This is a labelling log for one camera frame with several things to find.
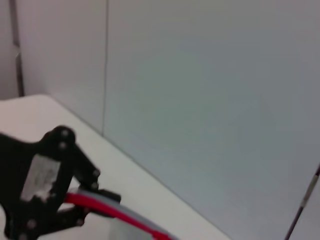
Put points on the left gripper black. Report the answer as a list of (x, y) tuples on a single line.
[(40, 175)]

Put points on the red-edged transparent document bag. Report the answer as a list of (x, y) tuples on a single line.
[(105, 207)]

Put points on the thin dark rod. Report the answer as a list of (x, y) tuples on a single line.
[(303, 200)]

